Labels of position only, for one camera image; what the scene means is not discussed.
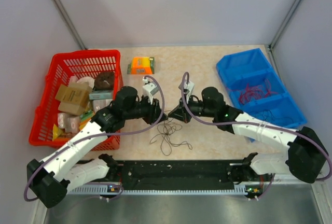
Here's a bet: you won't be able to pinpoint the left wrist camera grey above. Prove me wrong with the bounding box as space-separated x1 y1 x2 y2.
142 76 159 105

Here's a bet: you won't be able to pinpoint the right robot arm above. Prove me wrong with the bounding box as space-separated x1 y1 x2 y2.
168 87 328 184

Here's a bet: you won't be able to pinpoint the blue plastic divided bin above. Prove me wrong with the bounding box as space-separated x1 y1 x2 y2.
216 48 307 129

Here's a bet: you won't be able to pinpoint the teal flat packet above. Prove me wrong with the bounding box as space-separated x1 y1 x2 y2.
89 90 113 100

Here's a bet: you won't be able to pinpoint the brown cardboard box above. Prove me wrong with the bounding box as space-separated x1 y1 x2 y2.
55 82 92 116

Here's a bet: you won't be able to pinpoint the pink wrapped snack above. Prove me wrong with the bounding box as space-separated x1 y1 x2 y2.
57 113 80 133

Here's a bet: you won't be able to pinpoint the red and black cable tangle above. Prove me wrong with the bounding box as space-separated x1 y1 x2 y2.
149 117 193 156

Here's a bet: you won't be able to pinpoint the brown round cake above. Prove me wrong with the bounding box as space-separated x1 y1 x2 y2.
94 72 115 91

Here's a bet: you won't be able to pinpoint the black cables in bin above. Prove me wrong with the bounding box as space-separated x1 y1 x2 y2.
255 108 294 129

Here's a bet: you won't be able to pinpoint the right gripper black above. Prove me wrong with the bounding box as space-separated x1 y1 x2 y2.
169 93 216 124

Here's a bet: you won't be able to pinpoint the red plastic basket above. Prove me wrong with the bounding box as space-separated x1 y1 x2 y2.
29 50 123 149

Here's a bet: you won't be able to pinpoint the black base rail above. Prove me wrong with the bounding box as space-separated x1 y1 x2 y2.
88 159 265 191

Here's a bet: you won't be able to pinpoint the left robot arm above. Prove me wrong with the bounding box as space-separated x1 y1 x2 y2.
23 82 165 208

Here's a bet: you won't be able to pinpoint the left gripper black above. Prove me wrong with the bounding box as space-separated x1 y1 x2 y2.
123 93 168 125

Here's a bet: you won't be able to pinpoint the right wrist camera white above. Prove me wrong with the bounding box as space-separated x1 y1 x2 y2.
178 81 195 98

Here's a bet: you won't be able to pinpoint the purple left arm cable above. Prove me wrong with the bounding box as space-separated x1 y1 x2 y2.
23 75 167 203

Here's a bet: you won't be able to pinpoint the orange yellow box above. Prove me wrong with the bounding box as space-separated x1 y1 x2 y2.
127 57 155 75

